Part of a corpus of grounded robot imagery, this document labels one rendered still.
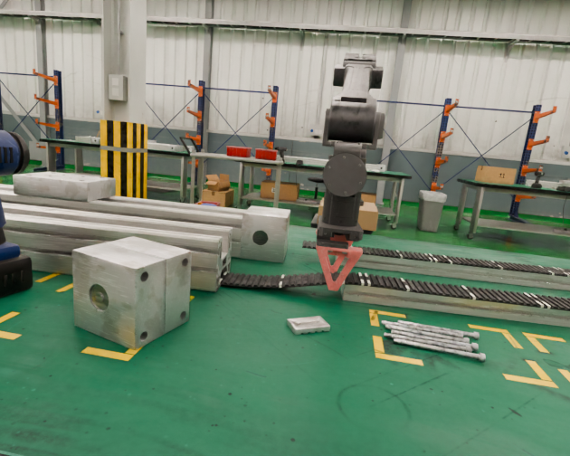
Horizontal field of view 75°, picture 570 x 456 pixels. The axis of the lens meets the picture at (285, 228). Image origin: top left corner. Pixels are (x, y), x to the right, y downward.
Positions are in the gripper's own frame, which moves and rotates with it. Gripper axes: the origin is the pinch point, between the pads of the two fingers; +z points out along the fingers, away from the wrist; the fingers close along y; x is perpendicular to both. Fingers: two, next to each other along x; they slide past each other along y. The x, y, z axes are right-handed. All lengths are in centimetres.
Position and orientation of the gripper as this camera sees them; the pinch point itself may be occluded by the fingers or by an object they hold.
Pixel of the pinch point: (332, 277)
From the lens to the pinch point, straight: 62.2
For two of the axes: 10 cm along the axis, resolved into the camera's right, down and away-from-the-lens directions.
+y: -0.8, 2.0, -9.8
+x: 9.9, 1.1, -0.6
